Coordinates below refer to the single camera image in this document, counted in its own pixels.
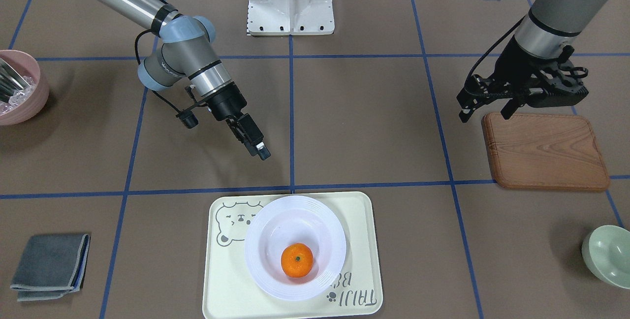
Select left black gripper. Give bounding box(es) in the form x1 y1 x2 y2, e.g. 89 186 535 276
457 37 558 123

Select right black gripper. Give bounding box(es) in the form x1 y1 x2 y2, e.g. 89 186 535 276
207 83 271 160

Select white plate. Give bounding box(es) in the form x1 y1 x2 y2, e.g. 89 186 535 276
245 195 347 301

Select orange fruit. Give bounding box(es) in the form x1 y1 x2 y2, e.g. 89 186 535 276
281 243 315 278

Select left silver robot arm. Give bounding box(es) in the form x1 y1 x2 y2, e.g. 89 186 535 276
457 0 608 123

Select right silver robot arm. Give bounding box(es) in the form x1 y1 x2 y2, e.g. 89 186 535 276
98 0 270 160

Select wooden tray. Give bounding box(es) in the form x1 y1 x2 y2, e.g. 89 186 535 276
481 112 610 192

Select cream bear tray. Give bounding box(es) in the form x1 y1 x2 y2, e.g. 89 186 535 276
202 191 384 319

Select green ceramic bowl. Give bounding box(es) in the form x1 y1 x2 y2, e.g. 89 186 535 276
581 225 630 289

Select grey folded cloth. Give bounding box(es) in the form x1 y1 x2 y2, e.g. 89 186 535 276
10 233 92 302

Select pink bowl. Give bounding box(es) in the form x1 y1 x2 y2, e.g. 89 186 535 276
0 50 50 127

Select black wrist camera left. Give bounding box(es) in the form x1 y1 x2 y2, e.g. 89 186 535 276
526 63 589 108

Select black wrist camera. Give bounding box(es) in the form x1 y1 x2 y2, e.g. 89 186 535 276
526 63 589 108
176 104 208 129

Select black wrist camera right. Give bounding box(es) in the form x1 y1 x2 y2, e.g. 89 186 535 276
176 104 208 129

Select white camera pillar base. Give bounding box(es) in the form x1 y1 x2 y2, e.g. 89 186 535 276
246 0 335 36

